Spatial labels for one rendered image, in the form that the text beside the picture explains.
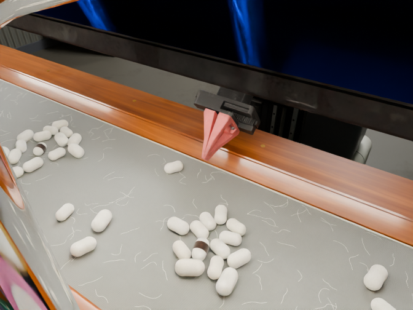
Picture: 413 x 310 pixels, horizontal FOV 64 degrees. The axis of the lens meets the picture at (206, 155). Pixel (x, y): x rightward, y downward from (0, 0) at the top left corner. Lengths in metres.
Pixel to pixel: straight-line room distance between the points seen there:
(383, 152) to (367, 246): 1.59
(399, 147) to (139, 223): 1.84
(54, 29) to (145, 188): 0.35
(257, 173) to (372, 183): 0.18
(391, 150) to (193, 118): 1.59
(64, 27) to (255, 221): 0.37
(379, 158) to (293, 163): 1.47
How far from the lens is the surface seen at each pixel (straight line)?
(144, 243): 0.49
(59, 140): 0.69
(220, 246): 0.45
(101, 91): 0.82
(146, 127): 0.68
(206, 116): 0.52
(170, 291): 0.44
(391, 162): 2.03
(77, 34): 0.25
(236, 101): 0.52
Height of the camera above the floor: 1.12
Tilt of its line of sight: 38 degrees down
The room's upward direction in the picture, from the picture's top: straight up
